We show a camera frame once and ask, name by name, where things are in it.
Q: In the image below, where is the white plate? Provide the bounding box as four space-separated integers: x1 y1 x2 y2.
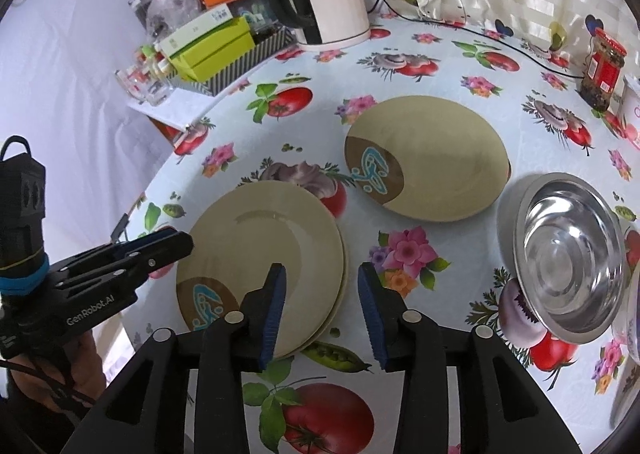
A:
610 264 639 428

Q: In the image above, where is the lime green box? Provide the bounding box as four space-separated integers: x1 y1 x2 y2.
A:
169 18 255 82

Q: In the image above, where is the red lid sauce jar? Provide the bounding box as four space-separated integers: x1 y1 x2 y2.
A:
579 27 627 113

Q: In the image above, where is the beige plate with brown logo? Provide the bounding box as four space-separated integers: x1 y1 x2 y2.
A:
176 181 343 354

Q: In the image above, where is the clear glass jar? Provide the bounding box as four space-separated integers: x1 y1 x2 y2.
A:
128 0 203 42

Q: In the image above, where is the beige plate bottom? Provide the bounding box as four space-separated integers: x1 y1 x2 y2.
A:
273 232 348 360

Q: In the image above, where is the white yogurt tub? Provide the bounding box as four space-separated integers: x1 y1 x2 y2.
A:
617 75 640 148

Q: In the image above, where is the white green carton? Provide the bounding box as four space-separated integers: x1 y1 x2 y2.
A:
155 3 233 58

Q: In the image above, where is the beige plate right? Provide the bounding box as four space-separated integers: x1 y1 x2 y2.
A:
344 96 511 222

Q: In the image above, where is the small glass cup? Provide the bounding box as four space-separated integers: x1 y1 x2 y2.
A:
115 58 174 106

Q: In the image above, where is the striped storage box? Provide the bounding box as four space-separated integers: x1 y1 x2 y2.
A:
169 27 295 96

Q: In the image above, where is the person's left hand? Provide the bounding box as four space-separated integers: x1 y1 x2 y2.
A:
10 332 106 413

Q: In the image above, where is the black power cable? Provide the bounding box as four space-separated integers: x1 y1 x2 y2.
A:
361 0 586 80

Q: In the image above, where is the steel bowl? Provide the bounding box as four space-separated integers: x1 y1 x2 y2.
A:
498 172 628 344

